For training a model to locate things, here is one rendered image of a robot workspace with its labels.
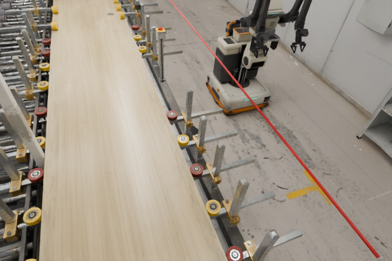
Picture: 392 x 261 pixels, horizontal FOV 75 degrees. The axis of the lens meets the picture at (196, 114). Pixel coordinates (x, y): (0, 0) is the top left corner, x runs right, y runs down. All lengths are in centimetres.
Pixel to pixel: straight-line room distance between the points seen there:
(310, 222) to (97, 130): 196
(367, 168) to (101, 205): 274
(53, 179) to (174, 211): 69
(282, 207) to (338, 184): 70
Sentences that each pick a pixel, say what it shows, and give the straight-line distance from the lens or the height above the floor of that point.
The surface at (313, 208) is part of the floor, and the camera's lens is 275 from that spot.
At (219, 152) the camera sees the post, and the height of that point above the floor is 109.
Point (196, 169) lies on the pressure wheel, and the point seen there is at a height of 91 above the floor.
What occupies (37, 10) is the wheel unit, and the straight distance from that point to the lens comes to 356.
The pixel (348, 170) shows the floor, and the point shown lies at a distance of 322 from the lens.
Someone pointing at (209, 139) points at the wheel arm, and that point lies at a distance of 179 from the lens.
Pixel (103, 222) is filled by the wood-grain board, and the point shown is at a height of 90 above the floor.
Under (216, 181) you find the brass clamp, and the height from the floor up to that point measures 85.
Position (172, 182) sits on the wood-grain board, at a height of 90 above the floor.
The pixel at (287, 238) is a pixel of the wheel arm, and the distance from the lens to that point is 155.
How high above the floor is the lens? 217
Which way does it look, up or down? 43 degrees down
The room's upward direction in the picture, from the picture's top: 5 degrees clockwise
